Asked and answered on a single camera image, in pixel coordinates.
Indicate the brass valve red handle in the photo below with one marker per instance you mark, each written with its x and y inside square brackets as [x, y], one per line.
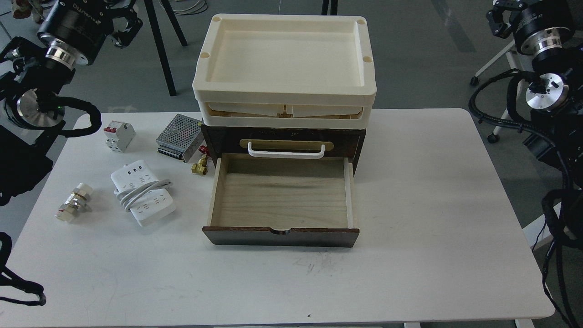
[200, 167]

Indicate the steel pipe fitting white caps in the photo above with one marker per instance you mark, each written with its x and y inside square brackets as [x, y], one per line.
[76, 203]

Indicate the white power strip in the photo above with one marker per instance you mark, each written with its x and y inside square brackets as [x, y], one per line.
[142, 193]

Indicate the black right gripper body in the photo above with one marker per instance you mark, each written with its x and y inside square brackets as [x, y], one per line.
[497, 25]

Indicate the black tripod legs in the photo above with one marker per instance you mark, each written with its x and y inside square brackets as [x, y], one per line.
[158, 40]

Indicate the dark wooden cabinet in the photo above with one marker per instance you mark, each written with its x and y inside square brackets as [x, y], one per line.
[230, 147]

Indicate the metal mesh power supply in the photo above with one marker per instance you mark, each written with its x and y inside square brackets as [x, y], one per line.
[181, 138]

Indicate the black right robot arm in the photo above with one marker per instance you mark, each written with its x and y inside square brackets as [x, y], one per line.
[545, 102]

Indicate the open wooden drawer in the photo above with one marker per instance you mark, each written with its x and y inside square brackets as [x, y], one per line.
[282, 202]

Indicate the cream plastic stacked tray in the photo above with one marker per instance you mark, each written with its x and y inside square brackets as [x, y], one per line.
[286, 71]

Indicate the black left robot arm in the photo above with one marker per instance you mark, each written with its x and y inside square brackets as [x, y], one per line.
[72, 34]

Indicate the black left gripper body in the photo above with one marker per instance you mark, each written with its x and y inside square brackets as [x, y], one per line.
[127, 23]

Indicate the black stand leg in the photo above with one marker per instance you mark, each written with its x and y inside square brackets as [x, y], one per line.
[329, 8]

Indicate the white red circuit breaker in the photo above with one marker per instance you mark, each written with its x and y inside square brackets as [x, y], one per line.
[118, 135]

